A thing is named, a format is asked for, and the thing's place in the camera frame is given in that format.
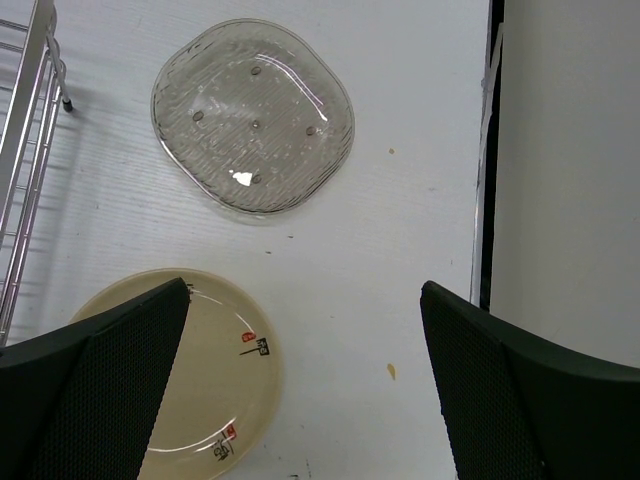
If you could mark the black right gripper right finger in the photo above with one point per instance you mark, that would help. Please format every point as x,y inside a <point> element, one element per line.
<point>517,406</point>

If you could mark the chrome wire dish rack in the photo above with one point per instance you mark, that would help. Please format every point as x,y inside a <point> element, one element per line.
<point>33,92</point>

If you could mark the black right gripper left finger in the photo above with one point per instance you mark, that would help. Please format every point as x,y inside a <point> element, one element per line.
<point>81,402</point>

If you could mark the clear glass plate right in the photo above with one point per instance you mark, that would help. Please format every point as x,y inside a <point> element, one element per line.
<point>253,116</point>

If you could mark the beige ceramic plate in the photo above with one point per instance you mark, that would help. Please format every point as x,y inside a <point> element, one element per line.
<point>226,382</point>

